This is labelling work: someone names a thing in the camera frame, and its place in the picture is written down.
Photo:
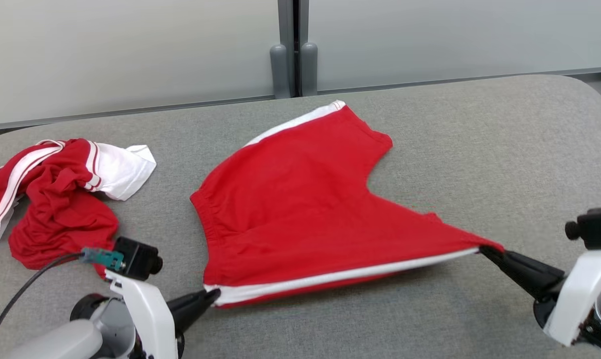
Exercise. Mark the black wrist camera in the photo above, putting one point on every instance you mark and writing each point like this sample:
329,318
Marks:
597,227
138,257

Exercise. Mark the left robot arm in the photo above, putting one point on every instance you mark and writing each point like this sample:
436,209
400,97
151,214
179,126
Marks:
61,341

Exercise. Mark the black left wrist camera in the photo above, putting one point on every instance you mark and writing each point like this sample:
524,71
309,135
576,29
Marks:
138,257

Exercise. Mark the red shorts with white stripe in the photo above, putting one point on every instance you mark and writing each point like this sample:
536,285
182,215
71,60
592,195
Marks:
290,209

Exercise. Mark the grey partition base rail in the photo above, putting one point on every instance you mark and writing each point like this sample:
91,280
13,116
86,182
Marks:
130,110
455,80

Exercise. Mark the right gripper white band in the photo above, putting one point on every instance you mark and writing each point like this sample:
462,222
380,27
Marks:
584,294

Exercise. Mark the grey partition frame post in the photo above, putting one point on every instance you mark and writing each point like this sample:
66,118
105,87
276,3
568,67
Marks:
294,40

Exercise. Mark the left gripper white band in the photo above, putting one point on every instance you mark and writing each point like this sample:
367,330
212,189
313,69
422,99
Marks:
148,314

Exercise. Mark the red shirt with white sleeves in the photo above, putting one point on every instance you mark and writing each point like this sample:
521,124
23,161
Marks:
61,214

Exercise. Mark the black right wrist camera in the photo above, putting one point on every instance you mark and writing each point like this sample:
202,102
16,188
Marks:
597,227

